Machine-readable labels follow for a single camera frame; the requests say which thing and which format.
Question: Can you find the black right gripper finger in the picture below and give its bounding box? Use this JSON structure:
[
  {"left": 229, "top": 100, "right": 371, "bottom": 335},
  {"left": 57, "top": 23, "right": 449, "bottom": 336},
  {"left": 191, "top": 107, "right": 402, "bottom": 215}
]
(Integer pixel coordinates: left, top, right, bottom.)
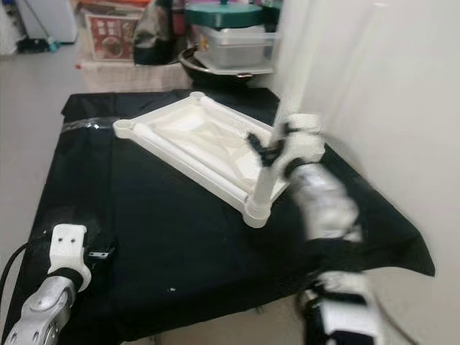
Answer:
[{"left": 246, "top": 132, "right": 275, "bottom": 159}]

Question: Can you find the white plastic children table top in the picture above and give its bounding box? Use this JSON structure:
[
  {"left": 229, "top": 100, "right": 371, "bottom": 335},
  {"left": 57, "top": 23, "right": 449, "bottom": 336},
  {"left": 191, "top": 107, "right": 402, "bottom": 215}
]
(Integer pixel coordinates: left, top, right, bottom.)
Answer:
[{"left": 113, "top": 91, "right": 303, "bottom": 229}]

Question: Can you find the black wok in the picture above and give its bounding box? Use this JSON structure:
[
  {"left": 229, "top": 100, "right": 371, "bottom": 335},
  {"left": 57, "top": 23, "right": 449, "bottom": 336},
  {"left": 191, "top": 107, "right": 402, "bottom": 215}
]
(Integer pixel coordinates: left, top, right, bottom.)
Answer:
[{"left": 178, "top": 47, "right": 267, "bottom": 91}]

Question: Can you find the black tablecloth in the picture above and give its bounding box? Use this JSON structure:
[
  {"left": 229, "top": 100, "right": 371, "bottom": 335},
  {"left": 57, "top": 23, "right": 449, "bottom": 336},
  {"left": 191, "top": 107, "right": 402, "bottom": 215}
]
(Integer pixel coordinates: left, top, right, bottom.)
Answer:
[{"left": 4, "top": 90, "right": 436, "bottom": 345}]

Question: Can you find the clear plastic storage box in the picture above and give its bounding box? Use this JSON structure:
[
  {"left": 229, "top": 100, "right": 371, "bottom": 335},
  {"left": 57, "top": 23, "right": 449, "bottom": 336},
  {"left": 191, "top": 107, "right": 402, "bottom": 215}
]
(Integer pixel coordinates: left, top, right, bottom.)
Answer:
[{"left": 195, "top": 25, "right": 280, "bottom": 71}]

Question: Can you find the clear tape strip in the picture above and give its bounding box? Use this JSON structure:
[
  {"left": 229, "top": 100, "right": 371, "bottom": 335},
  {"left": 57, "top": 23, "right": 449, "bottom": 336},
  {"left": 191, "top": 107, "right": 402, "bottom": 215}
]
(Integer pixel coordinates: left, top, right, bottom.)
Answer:
[{"left": 63, "top": 116, "right": 119, "bottom": 132}]

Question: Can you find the black bag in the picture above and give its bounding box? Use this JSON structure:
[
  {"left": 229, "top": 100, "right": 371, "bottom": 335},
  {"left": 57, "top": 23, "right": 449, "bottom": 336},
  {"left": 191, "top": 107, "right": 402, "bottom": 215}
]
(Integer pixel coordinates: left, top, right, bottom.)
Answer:
[{"left": 135, "top": 0, "right": 184, "bottom": 65}]

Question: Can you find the beige low bench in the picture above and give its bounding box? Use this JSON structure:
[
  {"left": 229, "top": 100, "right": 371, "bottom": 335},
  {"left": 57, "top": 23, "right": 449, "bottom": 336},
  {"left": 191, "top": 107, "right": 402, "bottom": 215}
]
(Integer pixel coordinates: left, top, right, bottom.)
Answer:
[{"left": 75, "top": 59, "right": 188, "bottom": 91}]

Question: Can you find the orange-lidded clear storage box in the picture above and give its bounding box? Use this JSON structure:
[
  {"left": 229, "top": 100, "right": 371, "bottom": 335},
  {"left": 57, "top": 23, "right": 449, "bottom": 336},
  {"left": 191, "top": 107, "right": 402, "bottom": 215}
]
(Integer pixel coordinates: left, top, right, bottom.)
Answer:
[{"left": 79, "top": 0, "right": 152, "bottom": 62}]

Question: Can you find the white fridge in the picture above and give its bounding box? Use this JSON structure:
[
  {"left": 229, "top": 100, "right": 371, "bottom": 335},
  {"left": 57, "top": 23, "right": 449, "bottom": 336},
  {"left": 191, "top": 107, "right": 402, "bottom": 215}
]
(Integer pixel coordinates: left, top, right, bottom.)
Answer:
[{"left": 18, "top": 0, "right": 80, "bottom": 44}]

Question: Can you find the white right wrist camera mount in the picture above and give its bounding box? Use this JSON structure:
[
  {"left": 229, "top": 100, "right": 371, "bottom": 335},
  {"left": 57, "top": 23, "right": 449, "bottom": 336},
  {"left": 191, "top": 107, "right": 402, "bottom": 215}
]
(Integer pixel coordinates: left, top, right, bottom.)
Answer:
[{"left": 280, "top": 114, "right": 328, "bottom": 173}]

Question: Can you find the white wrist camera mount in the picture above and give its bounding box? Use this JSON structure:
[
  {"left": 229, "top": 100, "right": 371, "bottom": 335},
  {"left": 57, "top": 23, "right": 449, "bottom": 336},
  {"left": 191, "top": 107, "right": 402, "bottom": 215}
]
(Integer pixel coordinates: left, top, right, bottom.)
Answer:
[
  {"left": 280, "top": 114, "right": 328, "bottom": 173},
  {"left": 49, "top": 224, "right": 91, "bottom": 288}
]

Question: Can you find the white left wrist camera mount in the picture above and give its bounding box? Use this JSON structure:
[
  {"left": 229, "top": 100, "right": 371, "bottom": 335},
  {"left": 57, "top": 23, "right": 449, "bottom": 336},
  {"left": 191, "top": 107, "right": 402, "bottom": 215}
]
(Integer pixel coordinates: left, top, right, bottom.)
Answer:
[{"left": 49, "top": 224, "right": 91, "bottom": 288}]

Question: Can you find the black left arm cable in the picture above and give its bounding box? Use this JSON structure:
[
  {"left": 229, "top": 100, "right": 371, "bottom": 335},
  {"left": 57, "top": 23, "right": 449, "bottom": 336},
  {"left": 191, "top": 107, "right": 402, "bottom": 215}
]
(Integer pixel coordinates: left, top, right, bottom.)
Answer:
[{"left": 0, "top": 241, "right": 55, "bottom": 288}]

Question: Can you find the long-handled broom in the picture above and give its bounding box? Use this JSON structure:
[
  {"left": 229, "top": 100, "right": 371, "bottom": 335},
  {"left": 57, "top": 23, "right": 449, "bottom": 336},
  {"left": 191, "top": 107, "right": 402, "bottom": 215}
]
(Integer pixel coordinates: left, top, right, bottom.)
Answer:
[{"left": 14, "top": 0, "right": 60, "bottom": 55}]

